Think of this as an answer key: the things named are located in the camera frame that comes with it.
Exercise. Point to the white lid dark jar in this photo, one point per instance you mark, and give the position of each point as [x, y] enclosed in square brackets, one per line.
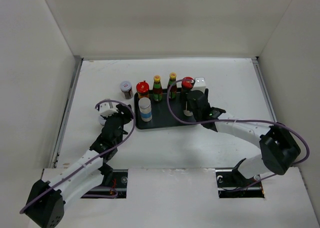
[126, 89]

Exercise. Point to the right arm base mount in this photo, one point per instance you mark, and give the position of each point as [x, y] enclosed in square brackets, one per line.
[231, 184]

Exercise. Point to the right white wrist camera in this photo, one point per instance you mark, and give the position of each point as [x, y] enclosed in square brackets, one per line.
[199, 84]

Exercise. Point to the red lid chili jar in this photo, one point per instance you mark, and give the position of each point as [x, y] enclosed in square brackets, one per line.
[142, 89]
[187, 84]

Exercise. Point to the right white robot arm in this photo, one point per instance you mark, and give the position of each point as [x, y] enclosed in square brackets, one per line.
[278, 149]

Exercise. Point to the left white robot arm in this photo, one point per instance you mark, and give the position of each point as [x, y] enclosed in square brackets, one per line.
[48, 200]

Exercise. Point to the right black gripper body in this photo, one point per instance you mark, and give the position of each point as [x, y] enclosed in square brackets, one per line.
[196, 115]

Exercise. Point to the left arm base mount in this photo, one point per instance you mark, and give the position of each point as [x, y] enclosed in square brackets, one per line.
[113, 186]

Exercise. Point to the yellow cap sauce bottle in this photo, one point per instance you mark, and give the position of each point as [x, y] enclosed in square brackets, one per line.
[157, 89]
[172, 86]

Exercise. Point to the black plastic tray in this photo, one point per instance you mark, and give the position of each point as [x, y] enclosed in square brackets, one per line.
[161, 116]

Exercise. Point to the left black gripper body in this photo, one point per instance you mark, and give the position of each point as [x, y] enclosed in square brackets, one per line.
[124, 118]

